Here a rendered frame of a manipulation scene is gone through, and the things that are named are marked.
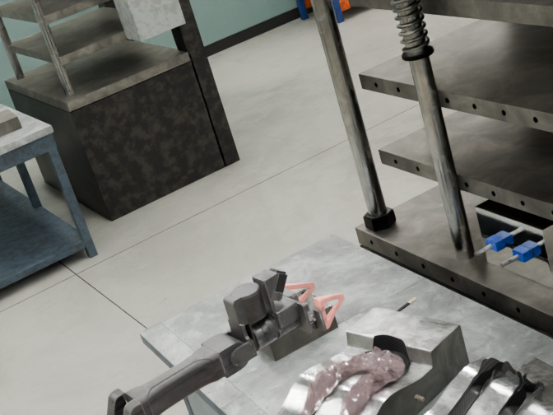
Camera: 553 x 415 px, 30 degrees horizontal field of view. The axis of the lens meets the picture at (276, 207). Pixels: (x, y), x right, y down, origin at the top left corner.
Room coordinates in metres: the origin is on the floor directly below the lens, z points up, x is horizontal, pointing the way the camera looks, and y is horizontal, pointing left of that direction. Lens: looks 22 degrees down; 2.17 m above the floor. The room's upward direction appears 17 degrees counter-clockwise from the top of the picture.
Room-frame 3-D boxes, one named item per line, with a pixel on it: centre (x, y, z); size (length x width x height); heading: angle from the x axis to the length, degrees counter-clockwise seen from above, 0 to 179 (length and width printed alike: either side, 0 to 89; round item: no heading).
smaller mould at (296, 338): (2.46, 0.06, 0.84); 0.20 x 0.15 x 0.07; 112
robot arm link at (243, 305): (1.77, 0.13, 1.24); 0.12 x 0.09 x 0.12; 120
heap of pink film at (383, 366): (2.01, -0.05, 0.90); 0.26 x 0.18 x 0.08; 129
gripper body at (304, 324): (1.82, 0.05, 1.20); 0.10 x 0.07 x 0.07; 30
